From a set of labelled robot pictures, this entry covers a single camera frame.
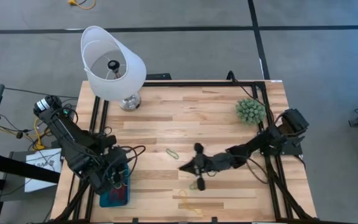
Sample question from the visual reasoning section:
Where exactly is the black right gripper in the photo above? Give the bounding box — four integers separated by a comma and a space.
179, 142, 234, 191

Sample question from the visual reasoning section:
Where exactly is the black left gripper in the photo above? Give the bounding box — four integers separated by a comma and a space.
91, 147, 130, 195

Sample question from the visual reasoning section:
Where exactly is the small green rubber band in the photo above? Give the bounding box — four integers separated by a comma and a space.
165, 148, 180, 161

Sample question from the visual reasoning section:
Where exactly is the yellow rubber band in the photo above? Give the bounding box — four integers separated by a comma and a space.
178, 189, 203, 216

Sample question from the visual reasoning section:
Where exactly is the teal plastic bin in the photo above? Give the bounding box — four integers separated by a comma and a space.
99, 161, 131, 208

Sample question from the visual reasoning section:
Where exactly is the white printed paper sheet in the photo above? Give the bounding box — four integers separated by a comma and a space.
25, 148, 63, 194

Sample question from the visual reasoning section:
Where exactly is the green plant in white pot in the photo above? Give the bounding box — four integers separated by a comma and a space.
235, 98, 267, 126

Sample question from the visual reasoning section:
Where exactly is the black metal beam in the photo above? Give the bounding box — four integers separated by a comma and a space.
0, 151, 61, 185

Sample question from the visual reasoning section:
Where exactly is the black flat box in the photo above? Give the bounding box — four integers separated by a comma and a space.
145, 73, 172, 81

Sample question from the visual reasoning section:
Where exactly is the white shade silver table lamp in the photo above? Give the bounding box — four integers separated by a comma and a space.
80, 25, 147, 112

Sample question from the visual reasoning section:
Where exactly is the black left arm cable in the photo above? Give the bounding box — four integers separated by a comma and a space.
116, 144, 147, 178

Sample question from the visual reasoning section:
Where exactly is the yellow floor cable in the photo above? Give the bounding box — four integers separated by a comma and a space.
32, 116, 51, 151
67, 0, 96, 11

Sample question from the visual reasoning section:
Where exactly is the black aluminium table frame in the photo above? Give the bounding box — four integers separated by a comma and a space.
54, 80, 319, 224

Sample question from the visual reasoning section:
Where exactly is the black table power cable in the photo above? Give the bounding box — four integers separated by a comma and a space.
226, 70, 275, 125

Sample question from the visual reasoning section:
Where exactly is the black floor cable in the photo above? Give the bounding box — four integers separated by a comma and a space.
4, 86, 79, 100

